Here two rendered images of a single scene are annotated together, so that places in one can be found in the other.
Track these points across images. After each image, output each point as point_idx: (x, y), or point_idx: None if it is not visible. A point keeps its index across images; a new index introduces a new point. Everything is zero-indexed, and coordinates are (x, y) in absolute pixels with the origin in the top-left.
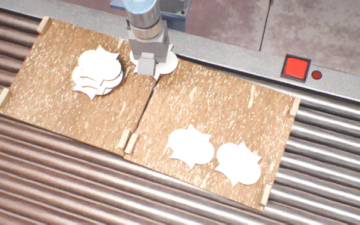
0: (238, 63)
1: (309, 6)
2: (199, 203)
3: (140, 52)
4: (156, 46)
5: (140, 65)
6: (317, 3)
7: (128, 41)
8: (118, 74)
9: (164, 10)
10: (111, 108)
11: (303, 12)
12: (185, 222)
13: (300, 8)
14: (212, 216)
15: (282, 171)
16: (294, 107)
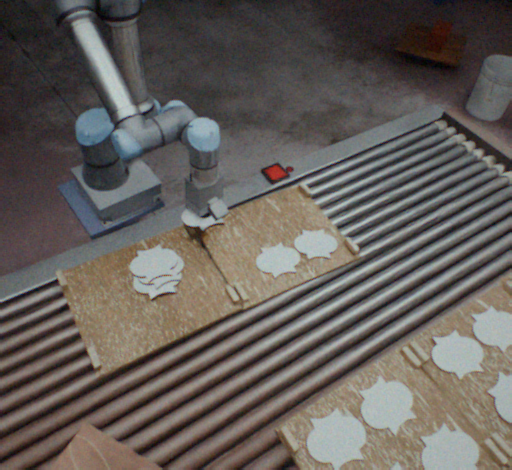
0: (239, 196)
1: (179, 190)
2: (322, 289)
3: (206, 202)
4: (219, 184)
5: (214, 210)
6: (182, 184)
7: (149, 238)
8: (177, 256)
9: (144, 206)
10: (193, 287)
11: (178, 196)
12: (329, 307)
13: (173, 195)
14: (338, 289)
15: (339, 229)
16: (305, 188)
